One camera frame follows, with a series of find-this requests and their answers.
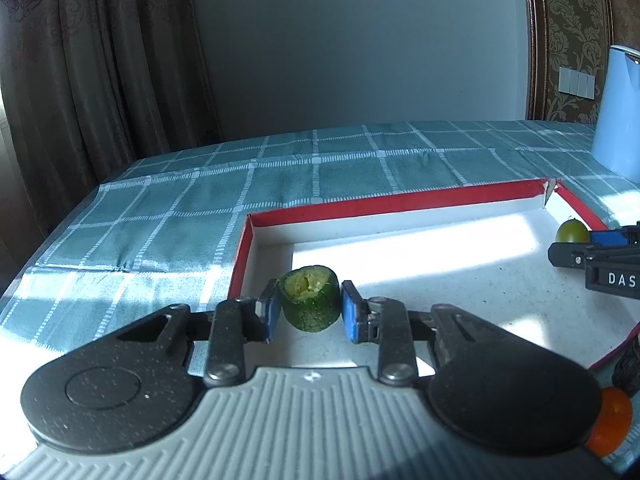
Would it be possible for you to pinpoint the blue kettle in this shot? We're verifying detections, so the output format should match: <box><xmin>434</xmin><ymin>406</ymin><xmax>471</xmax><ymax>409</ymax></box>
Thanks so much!
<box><xmin>591</xmin><ymin>44</ymin><xmax>640</xmax><ymax>183</ymax></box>

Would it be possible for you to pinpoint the dark wooden door frame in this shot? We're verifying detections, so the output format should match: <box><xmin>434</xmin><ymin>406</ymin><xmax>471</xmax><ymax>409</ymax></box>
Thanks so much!
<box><xmin>525</xmin><ymin>0</ymin><xmax>549</xmax><ymax>120</ymax></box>

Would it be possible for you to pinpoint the teal plaid tablecloth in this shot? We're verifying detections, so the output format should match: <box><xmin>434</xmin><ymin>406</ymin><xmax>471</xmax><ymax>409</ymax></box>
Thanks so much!
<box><xmin>1</xmin><ymin>120</ymin><xmax>639</xmax><ymax>470</ymax></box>

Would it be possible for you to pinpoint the green cucumber chunk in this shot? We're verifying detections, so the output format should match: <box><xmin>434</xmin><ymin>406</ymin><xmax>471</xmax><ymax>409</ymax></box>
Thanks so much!
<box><xmin>277</xmin><ymin>266</ymin><xmax>342</xmax><ymax>333</ymax></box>

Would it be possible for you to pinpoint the orange tangerine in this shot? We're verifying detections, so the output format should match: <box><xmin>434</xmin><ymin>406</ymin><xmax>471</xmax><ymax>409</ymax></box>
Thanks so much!
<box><xmin>586</xmin><ymin>387</ymin><xmax>634</xmax><ymax>458</ymax></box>

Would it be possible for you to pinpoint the brown patterned curtain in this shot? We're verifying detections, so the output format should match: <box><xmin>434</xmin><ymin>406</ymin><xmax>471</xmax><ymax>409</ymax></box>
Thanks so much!
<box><xmin>1</xmin><ymin>0</ymin><xmax>222</xmax><ymax>233</ymax></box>

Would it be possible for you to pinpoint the red cardboard tray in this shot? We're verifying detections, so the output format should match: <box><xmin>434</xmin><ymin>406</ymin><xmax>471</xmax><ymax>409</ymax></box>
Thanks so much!
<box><xmin>229</xmin><ymin>179</ymin><xmax>639</xmax><ymax>365</ymax></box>

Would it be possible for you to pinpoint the white wall switch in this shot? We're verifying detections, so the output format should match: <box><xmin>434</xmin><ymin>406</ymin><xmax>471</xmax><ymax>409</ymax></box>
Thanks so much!
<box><xmin>558</xmin><ymin>66</ymin><xmax>596</xmax><ymax>100</ymax></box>

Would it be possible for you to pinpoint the green tomato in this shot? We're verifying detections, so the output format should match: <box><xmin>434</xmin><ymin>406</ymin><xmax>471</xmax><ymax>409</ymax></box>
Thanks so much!
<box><xmin>555</xmin><ymin>219</ymin><xmax>590</xmax><ymax>244</ymax></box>

